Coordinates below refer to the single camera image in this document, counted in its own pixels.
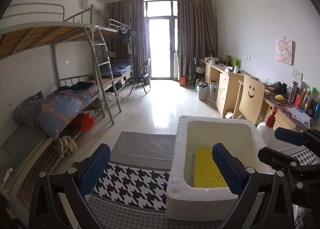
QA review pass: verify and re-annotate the houndstooth table cloth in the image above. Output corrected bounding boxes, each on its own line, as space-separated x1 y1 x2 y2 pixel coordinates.
85 131 320 229

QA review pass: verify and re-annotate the white trash bin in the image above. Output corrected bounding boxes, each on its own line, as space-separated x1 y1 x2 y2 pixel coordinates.
196 83 210 101

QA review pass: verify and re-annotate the wooden desk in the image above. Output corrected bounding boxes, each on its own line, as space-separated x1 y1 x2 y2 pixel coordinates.
200 59 305 131

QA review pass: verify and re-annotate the brown curtain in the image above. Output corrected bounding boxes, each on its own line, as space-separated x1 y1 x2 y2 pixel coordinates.
177 0 218 78
106 0 147 73

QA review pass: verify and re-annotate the red plastic bag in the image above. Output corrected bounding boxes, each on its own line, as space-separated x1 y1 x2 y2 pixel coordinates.
72 113 95 131

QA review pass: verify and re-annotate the orange box on floor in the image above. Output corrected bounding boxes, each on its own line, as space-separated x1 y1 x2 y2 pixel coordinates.
179 76 186 86

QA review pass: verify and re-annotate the blue plaid quilt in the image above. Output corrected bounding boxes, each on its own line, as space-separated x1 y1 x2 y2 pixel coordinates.
12 81 98 139

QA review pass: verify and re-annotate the right brown curtain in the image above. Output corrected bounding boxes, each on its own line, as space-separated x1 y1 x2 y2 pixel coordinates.
177 0 218 78

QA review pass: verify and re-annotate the white styrofoam box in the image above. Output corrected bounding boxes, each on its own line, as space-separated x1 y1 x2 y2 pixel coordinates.
166 116 273 221

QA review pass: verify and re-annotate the left brown curtain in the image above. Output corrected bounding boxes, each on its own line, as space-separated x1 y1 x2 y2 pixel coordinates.
106 0 147 73

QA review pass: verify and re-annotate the metal bunk bed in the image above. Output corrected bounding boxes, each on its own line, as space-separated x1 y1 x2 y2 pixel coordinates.
0 2 137 159

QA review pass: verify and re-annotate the black folding chair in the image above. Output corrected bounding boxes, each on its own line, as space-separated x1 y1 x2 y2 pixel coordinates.
129 59 151 94

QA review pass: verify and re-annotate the white air conditioner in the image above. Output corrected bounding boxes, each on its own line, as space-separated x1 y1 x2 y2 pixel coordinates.
81 0 104 12

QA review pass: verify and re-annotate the wooden smiley chair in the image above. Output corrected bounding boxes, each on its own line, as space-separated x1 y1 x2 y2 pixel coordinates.
233 76 265 125

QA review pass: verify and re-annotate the yellow foam sponge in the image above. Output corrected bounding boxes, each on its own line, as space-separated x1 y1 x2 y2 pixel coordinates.
193 147 228 188

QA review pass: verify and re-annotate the far blue bedding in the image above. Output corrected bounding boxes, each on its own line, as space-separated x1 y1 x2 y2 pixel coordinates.
99 60 134 78

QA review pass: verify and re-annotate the cartoon wall picture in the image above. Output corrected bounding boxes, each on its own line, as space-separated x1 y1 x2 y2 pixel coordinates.
276 38 293 65

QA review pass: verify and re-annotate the white red pump bottle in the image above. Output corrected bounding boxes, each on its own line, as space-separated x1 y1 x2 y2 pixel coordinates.
257 106 278 147

